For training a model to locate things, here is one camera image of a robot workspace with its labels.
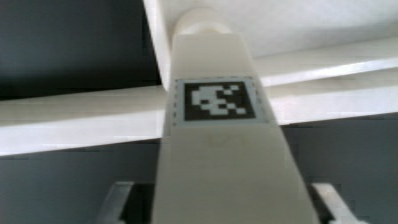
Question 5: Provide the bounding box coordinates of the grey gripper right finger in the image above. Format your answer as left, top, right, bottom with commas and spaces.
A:
311, 183, 368, 224

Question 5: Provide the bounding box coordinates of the white leg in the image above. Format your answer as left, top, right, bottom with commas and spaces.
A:
151, 8, 320, 224

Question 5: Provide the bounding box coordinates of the white desk top tray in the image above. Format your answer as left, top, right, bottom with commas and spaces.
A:
142, 0, 398, 86

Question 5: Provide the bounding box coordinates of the white front obstacle bar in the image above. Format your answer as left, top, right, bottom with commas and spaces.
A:
0, 68, 398, 156

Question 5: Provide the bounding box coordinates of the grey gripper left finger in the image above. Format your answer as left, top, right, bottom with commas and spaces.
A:
94, 181, 155, 224

